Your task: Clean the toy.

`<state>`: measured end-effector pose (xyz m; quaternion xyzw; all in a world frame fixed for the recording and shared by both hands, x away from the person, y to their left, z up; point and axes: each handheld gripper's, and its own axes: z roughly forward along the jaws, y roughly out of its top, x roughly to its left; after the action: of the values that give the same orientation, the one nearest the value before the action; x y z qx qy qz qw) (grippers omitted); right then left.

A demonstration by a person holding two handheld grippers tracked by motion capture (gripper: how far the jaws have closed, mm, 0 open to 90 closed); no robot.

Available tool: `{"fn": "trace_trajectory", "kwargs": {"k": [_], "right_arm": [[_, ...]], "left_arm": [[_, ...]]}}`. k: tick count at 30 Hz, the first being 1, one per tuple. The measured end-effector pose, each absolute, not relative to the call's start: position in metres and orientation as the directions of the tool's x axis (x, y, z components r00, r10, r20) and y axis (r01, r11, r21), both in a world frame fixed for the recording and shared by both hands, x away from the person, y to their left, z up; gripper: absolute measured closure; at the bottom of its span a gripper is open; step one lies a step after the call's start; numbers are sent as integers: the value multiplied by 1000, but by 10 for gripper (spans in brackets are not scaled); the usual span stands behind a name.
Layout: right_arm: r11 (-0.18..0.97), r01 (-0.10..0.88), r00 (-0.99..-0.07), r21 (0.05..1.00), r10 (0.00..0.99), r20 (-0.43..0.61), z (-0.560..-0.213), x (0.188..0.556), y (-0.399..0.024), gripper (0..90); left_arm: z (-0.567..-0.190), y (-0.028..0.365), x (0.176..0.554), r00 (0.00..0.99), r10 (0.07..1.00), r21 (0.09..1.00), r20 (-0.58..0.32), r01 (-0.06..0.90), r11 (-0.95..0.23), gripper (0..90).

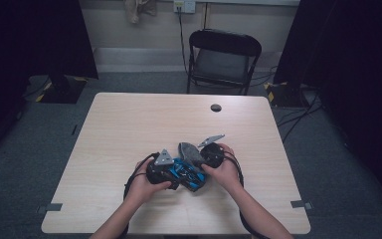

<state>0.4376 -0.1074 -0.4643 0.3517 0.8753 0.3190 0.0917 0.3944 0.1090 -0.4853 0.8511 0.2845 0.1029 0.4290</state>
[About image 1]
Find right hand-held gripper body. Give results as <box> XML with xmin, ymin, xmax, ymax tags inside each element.
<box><xmin>197</xmin><ymin>133</ymin><xmax>227</xmax><ymax>168</ymax></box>

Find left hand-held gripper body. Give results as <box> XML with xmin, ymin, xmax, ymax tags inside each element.
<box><xmin>145</xmin><ymin>147</ymin><xmax>179</xmax><ymax>191</ymax></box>

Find blue toy car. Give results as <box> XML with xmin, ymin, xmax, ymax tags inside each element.
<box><xmin>168</xmin><ymin>157</ymin><xmax>209</xmax><ymax>193</ymax></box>

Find grey terry cloth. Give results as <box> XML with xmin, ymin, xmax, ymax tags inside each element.
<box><xmin>177</xmin><ymin>141</ymin><xmax>207</xmax><ymax>169</ymax></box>

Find person's right hand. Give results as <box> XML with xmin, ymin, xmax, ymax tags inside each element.
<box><xmin>201</xmin><ymin>142</ymin><xmax>244</xmax><ymax>191</ymax></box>

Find person's left hand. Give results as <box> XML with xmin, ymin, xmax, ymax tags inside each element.
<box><xmin>124</xmin><ymin>158</ymin><xmax>173</xmax><ymax>207</ymax></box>

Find black folding chair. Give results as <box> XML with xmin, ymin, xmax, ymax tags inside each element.
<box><xmin>186</xmin><ymin>28</ymin><xmax>263</xmax><ymax>97</ymax></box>

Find black stand base yellow tape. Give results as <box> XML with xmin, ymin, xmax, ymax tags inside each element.
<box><xmin>263</xmin><ymin>81</ymin><xmax>310</xmax><ymax>110</ymax></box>
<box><xmin>39</xmin><ymin>74</ymin><xmax>89</xmax><ymax>105</ymax></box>

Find grey tape strip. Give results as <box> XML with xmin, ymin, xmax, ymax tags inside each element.
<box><xmin>36</xmin><ymin>202</ymin><xmax>64</xmax><ymax>214</ymax></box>
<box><xmin>289</xmin><ymin>199</ymin><xmax>314</xmax><ymax>211</ymax></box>

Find beige hanging cloth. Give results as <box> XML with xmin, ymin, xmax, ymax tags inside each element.
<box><xmin>122</xmin><ymin>0</ymin><xmax>158</xmax><ymax>25</ymax></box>

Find black curtain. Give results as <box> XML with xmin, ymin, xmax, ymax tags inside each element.
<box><xmin>0</xmin><ymin>0</ymin><xmax>99</xmax><ymax>167</ymax></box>
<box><xmin>273</xmin><ymin>0</ymin><xmax>382</xmax><ymax>213</ymax></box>

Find right hand-held gripper black cable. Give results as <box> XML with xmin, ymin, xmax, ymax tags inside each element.
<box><xmin>223</xmin><ymin>149</ymin><xmax>271</xmax><ymax>239</ymax></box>

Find black floor cables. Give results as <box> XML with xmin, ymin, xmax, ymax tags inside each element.
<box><xmin>276</xmin><ymin>89</ymin><xmax>325</xmax><ymax>144</ymax></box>

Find black power cable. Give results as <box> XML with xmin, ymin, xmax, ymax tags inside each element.
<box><xmin>177</xmin><ymin>6</ymin><xmax>191</xmax><ymax>77</ymax></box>

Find white wall socket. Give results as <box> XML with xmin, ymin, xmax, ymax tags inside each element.
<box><xmin>173</xmin><ymin>0</ymin><xmax>197</xmax><ymax>15</ymax></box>

